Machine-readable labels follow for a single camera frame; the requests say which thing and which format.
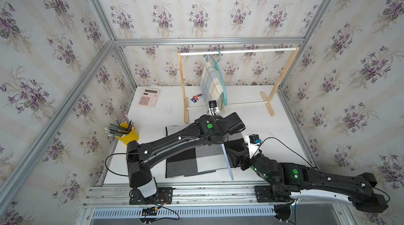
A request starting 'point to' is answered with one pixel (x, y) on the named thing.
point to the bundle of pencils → (116, 130)
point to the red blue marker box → (195, 98)
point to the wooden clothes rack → (267, 98)
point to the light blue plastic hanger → (227, 161)
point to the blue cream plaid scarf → (211, 87)
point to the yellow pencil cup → (132, 135)
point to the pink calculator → (149, 97)
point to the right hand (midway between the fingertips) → (236, 149)
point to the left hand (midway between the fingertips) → (224, 128)
